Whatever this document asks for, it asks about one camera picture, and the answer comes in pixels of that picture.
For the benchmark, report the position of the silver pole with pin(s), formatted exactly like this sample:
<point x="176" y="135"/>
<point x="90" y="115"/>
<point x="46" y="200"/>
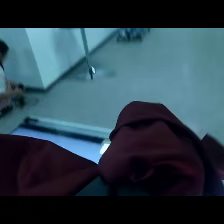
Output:
<point x="87" y="55"/>

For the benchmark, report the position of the silver frame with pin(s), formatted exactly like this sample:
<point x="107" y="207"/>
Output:
<point x="66" y="126"/>

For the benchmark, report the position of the dark red T-shirt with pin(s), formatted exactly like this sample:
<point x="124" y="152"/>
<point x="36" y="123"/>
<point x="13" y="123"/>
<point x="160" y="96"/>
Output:
<point x="156" y="146"/>

